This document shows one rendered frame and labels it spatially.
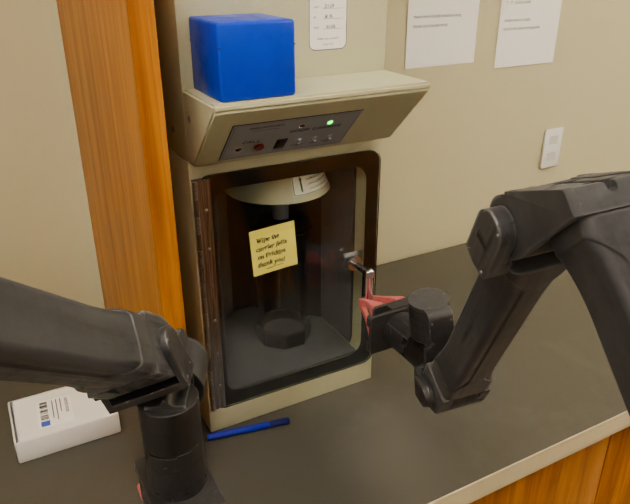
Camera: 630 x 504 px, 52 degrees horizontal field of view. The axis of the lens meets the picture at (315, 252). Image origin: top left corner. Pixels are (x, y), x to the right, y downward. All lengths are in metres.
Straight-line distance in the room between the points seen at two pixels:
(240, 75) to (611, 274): 0.49
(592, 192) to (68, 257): 1.09
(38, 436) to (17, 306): 0.73
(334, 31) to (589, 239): 0.58
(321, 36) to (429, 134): 0.77
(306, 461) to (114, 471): 0.30
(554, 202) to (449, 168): 1.27
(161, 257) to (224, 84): 0.23
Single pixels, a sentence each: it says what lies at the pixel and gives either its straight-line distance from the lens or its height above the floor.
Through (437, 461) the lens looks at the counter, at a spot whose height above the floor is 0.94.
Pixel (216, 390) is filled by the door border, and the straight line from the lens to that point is 1.08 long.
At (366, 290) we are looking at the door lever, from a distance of 1.06.
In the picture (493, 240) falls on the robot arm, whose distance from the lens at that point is 0.55.
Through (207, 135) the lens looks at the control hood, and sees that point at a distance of 0.82.
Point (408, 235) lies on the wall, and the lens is 1.74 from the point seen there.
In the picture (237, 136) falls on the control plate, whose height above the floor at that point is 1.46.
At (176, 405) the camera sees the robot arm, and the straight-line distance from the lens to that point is 0.62.
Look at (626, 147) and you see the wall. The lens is 2.28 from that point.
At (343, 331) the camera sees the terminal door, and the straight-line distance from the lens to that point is 1.14.
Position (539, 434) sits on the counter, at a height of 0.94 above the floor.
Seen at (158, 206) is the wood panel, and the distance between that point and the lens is 0.82.
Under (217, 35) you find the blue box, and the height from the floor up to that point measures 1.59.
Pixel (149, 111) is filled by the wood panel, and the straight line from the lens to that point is 0.78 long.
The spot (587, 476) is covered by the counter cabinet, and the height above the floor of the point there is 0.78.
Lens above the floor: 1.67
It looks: 25 degrees down
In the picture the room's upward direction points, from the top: straight up
